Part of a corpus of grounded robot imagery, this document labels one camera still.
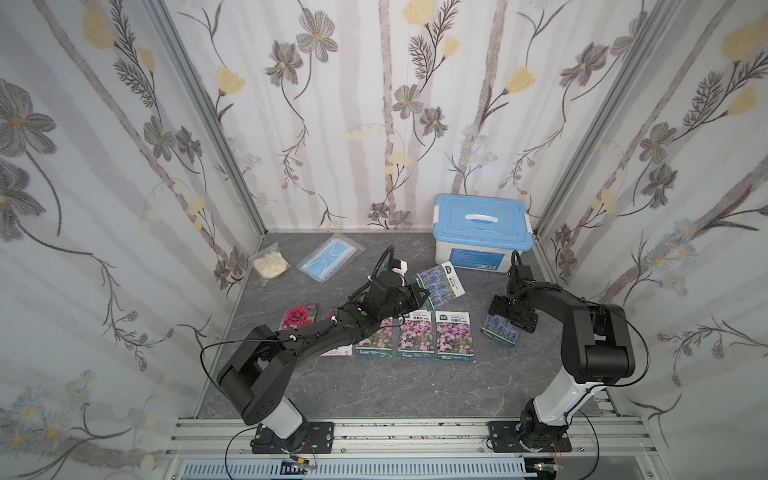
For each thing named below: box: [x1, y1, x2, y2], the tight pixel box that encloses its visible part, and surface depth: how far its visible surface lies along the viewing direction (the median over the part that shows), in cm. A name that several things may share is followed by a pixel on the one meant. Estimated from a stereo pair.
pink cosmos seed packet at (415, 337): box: [398, 309, 434, 358], surface depth 93 cm
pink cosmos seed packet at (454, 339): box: [435, 310, 476, 363], surface depth 93 cm
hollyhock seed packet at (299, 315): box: [279, 302, 319, 330], surface depth 100 cm
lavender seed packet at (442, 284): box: [411, 261, 466, 311], surface depth 87 cm
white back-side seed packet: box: [355, 316, 393, 359], surface depth 91 cm
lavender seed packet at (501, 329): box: [480, 314, 521, 347], surface depth 95 cm
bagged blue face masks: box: [297, 233, 366, 284], surface depth 113 cm
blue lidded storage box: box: [433, 194, 534, 273], surface depth 103 cm
